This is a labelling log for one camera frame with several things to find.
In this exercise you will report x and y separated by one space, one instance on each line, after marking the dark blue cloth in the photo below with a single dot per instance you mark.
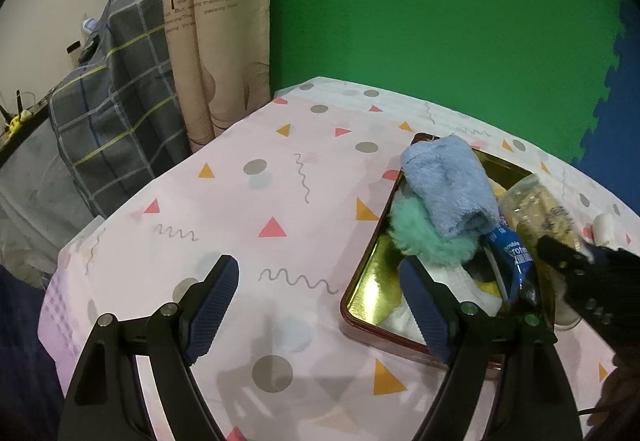
25 361

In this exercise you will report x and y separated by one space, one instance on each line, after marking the grey bed sheet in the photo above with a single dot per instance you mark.
35 206

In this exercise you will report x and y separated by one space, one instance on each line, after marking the white fluffy sock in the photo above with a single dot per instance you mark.
457 286

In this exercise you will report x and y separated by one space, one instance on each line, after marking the yellow black striped sock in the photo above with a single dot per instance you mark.
487 290

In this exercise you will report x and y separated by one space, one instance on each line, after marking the small black device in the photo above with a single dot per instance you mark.
73 47

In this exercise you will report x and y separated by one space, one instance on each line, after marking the grey plaid blanket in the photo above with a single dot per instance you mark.
115 111

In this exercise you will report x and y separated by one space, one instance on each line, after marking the teal fluffy sock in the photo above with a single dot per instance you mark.
420 231

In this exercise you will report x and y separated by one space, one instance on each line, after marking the blue foam mat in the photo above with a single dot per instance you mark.
625 121

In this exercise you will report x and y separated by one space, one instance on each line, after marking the white blue bottle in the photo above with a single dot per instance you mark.
90 26

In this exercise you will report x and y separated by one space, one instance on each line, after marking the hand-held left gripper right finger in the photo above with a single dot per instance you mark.
425 316

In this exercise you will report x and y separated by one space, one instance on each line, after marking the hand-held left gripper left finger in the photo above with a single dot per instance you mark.
210 316

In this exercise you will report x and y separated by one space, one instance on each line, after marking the person's right hand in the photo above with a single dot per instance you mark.
625 391

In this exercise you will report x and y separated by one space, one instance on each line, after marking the light blue fluffy sock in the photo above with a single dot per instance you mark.
450 181

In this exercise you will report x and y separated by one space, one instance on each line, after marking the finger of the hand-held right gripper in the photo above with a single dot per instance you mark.
597 253
570 271

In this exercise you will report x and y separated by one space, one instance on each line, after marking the red tin box gold inside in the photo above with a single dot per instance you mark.
370 291

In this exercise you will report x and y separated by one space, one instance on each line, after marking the small yellow object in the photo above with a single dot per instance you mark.
15 122

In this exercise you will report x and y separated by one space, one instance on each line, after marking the green foam mat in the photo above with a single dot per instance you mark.
425 11

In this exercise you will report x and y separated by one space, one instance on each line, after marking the pink patterned tablecloth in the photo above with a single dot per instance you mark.
300 161

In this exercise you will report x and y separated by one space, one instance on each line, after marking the beige printed curtain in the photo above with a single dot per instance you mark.
220 46

